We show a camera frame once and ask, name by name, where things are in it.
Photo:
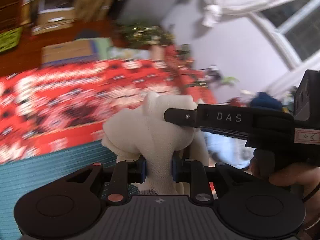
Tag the light blue garment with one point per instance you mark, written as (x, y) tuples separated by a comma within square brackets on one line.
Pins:
[(265, 101)]

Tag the red patterned tablecloth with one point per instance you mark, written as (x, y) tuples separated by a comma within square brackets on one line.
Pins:
[(49, 109)]

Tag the cream knit sweater vest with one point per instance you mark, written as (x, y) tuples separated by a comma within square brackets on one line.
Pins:
[(143, 131)]

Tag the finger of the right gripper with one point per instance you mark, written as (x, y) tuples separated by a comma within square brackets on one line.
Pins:
[(181, 117)]

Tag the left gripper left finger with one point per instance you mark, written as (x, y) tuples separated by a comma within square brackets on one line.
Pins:
[(121, 175)]

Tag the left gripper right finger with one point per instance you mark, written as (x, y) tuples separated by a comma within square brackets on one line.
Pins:
[(192, 172)]

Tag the green cutting mat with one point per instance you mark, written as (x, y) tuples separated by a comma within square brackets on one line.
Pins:
[(23, 176)]

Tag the cardboard box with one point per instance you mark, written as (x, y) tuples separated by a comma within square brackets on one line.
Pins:
[(77, 51)]

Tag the person's right hand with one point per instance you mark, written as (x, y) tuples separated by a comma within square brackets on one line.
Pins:
[(262, 165)]

